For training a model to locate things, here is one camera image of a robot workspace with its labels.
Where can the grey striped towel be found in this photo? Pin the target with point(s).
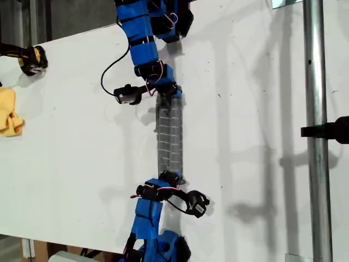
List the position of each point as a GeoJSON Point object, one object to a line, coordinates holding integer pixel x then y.
{"type": "Point", "coordinates": [169, 131]}

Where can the black clamp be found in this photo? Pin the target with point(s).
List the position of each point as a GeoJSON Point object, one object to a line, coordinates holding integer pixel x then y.
{"type": "Point", "coordinates": [327, 131]}

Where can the yellow cloth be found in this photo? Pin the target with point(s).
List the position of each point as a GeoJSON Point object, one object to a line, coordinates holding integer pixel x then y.
{"type": "Point", "coordinates": [8, 114]}

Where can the white box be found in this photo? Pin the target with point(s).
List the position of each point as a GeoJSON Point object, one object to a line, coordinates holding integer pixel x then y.
{"type": "Point", "coordinates": [68, 257]}

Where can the steel post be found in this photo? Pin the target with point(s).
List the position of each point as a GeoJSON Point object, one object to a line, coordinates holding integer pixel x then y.
{"type": "Point", "coordinates": [316, 82]}

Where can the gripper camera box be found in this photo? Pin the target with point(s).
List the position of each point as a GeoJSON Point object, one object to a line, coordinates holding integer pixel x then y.
{"type": "Point", "coordinates": [197, 207]}
{"type": "Point", "coordinates": [125, 95]}

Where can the white table bracket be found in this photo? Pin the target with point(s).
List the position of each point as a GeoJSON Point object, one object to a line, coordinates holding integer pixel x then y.
{"type": "Point", "coordinates": [27, 248]}

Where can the gripper camera stalk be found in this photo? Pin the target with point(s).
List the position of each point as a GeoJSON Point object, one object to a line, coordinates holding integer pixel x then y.
{"type": "Point", "coordinates": [147, 88]}
{"type": "Point", "coordinates": [182, 194]}

